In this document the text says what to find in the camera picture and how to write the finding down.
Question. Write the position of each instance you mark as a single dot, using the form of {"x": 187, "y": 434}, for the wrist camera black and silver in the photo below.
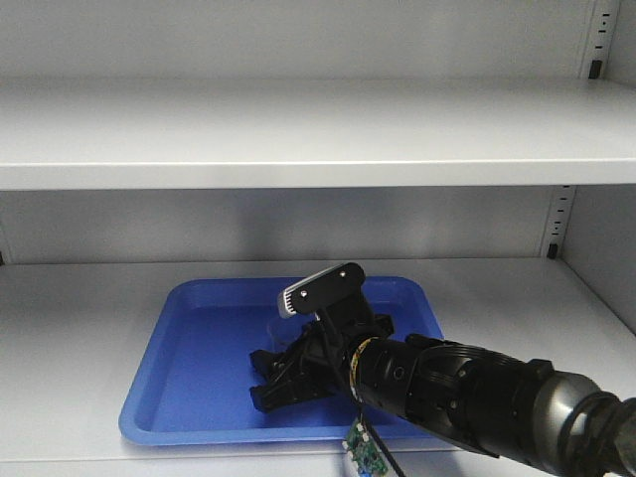
{"x": 320, "y": 290}

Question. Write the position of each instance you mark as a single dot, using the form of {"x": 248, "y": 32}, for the clear glass beaker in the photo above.
{"x": 282, "y": 332}

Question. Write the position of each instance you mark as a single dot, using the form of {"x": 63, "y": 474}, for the blue plastic tray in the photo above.
{"x": 192, "y": 385}

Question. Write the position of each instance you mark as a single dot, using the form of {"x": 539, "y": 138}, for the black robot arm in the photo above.
{"x": 476, "y": 399}

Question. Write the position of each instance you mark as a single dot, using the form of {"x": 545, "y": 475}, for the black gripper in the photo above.
{"x": 343, "y": 323}

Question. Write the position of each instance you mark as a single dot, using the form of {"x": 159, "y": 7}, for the green circuit board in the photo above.
{"x": 363, "y": 455}

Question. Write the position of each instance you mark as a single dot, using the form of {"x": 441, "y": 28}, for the upper grey cabinet shelf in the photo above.
{"x": 120, "y": 134}

